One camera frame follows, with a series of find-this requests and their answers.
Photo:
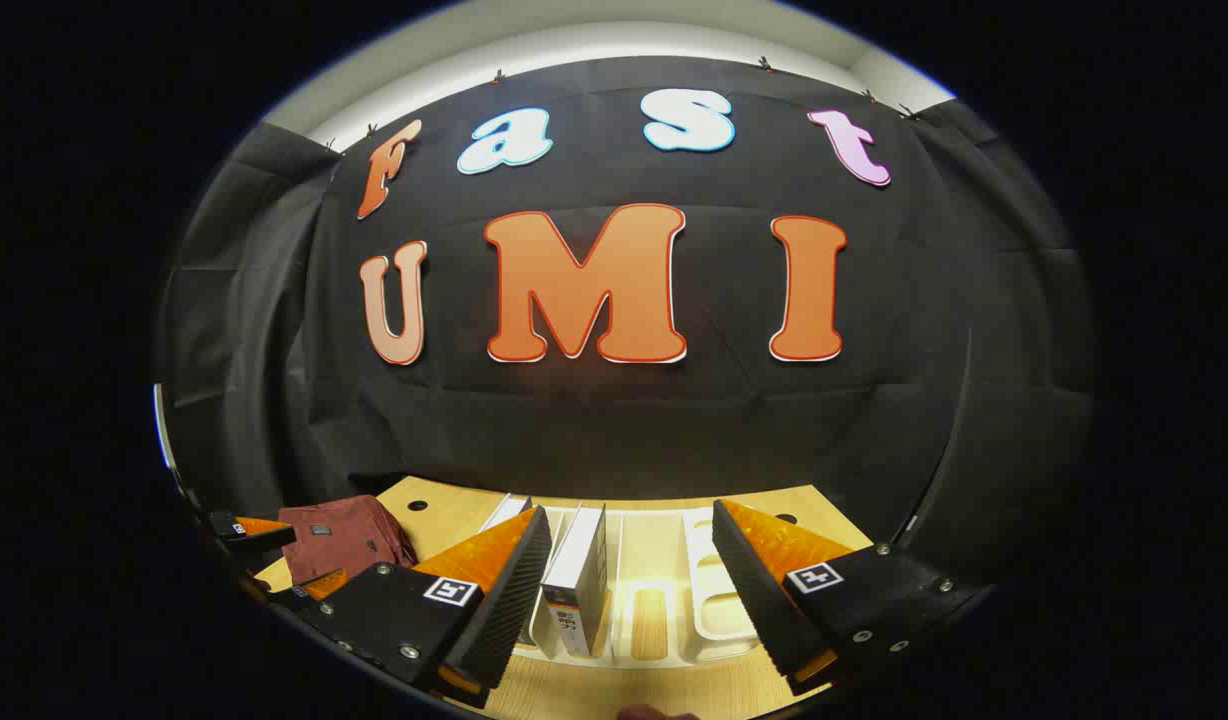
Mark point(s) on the blue cover book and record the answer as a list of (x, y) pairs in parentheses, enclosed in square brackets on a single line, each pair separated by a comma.
[(509, 510)]

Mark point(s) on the cream bookshelf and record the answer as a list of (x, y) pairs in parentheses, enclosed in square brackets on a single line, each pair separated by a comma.
[(714, 600)]

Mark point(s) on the black backdrop cloth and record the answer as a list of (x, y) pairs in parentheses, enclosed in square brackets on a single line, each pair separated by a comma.
[(624, 420)]

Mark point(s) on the white cover book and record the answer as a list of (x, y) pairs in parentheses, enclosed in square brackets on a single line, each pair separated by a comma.
[(574, 580)]

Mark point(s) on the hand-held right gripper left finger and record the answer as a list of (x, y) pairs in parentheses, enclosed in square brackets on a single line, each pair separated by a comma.
[(514, 590)]

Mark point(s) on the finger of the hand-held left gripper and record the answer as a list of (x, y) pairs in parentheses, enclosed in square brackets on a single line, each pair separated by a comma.
[(309, 592), (254, 537)]

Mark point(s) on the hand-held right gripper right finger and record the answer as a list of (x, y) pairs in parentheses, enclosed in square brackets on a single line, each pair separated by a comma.
[(749, 590)]

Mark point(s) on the maroon schoolbag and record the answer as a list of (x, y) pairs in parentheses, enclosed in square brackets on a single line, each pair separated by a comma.
[(344, 540)]

